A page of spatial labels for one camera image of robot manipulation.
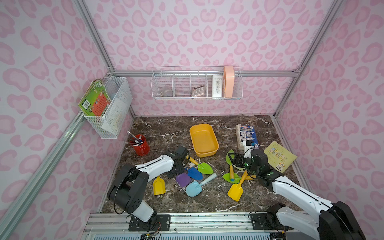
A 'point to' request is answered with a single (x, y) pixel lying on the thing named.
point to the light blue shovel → (194, 188)
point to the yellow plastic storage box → (204, 140)
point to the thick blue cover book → (244, 133)
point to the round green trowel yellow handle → (237, 179)
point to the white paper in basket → (114, 115)
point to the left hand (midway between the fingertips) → (178, 169)
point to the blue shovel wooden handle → (194, 173)
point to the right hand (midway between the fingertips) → (231, 154)
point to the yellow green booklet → (279, 157)
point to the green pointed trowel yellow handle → (202, 167)
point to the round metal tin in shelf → (166, 93)
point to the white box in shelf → (217, 86)
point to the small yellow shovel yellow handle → (236, 191)
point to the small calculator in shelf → (198, 91)
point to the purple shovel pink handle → (183, 179)
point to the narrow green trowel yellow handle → (232, 169)
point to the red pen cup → (140, 145)
